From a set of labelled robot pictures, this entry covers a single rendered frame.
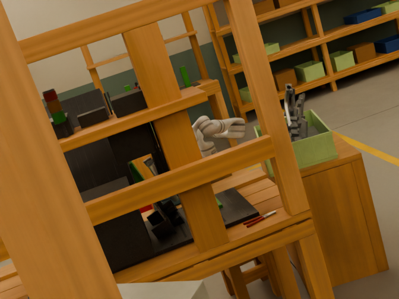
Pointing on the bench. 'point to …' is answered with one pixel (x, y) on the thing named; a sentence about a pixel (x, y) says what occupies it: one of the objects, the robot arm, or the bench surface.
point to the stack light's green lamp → (59, 117)
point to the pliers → (257, 219)
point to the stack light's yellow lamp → (54, 107)
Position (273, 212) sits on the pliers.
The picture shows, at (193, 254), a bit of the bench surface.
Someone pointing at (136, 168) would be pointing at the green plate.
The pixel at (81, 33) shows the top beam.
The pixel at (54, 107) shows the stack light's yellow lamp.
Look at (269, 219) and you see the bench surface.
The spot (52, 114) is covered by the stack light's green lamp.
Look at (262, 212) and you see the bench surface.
